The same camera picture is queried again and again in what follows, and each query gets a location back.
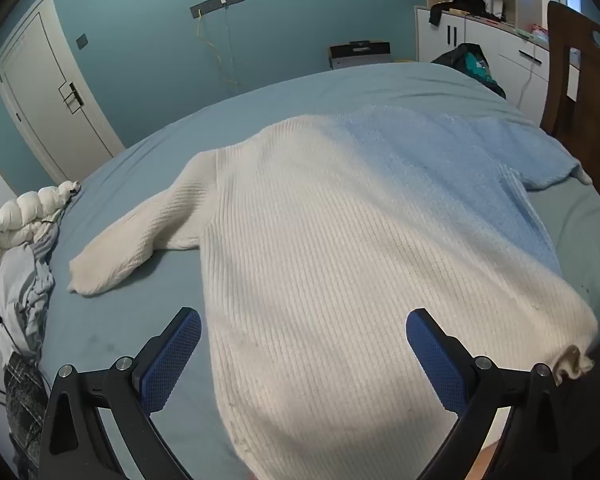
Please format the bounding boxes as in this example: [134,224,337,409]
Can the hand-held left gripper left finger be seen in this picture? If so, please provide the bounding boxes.
[39,306,203,480]

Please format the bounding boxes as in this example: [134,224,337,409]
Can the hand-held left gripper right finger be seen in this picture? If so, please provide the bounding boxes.
[405,308,567,480]

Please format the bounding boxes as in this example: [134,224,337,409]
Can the white and blue knit sweater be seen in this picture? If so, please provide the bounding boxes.
[67,102,598,480]

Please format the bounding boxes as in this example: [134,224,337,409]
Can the dark plaid garment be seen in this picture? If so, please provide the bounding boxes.
[2,350,48,480]

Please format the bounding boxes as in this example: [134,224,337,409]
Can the light grey garment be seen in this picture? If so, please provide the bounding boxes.
[0,220,56,366]

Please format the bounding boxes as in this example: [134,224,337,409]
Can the bed with teal sheet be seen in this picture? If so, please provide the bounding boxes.
[30,62,600,480]

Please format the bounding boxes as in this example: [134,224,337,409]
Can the white puffer jacket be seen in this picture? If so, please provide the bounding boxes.
[0,180,82,266]

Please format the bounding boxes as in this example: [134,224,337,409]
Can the dark bag with teal cloth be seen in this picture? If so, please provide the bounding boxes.
[431,42,507,100]

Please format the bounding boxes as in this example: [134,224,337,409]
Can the white door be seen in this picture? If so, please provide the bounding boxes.
[0,0,127,184]

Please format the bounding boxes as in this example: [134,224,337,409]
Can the white low cabinet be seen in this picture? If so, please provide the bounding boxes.
[414,5,581,126]

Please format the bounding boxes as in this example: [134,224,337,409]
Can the brown wooden chair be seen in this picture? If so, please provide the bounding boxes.
[540,1,600,161]

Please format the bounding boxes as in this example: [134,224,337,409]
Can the black and white box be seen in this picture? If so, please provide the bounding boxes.
[328,40,392,71]

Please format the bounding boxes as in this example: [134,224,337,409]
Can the black garment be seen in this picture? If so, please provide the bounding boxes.
[428,0,503,26]

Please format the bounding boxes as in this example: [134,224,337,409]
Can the white hanging cable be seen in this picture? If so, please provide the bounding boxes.
[517,47,538,108]

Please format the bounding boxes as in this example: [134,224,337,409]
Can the grey wall socket strip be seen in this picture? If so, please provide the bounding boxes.
[190,0,245,15]

